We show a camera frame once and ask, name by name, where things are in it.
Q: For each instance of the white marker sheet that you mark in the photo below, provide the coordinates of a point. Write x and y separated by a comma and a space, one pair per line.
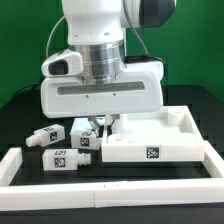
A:
81, 124

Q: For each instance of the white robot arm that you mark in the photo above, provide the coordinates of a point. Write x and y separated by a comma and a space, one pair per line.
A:
93, 76

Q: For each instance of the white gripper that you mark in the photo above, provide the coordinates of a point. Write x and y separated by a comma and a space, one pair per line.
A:
64, 92

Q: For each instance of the white U-shaped fence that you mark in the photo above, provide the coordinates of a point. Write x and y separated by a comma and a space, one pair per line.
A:
110, 194

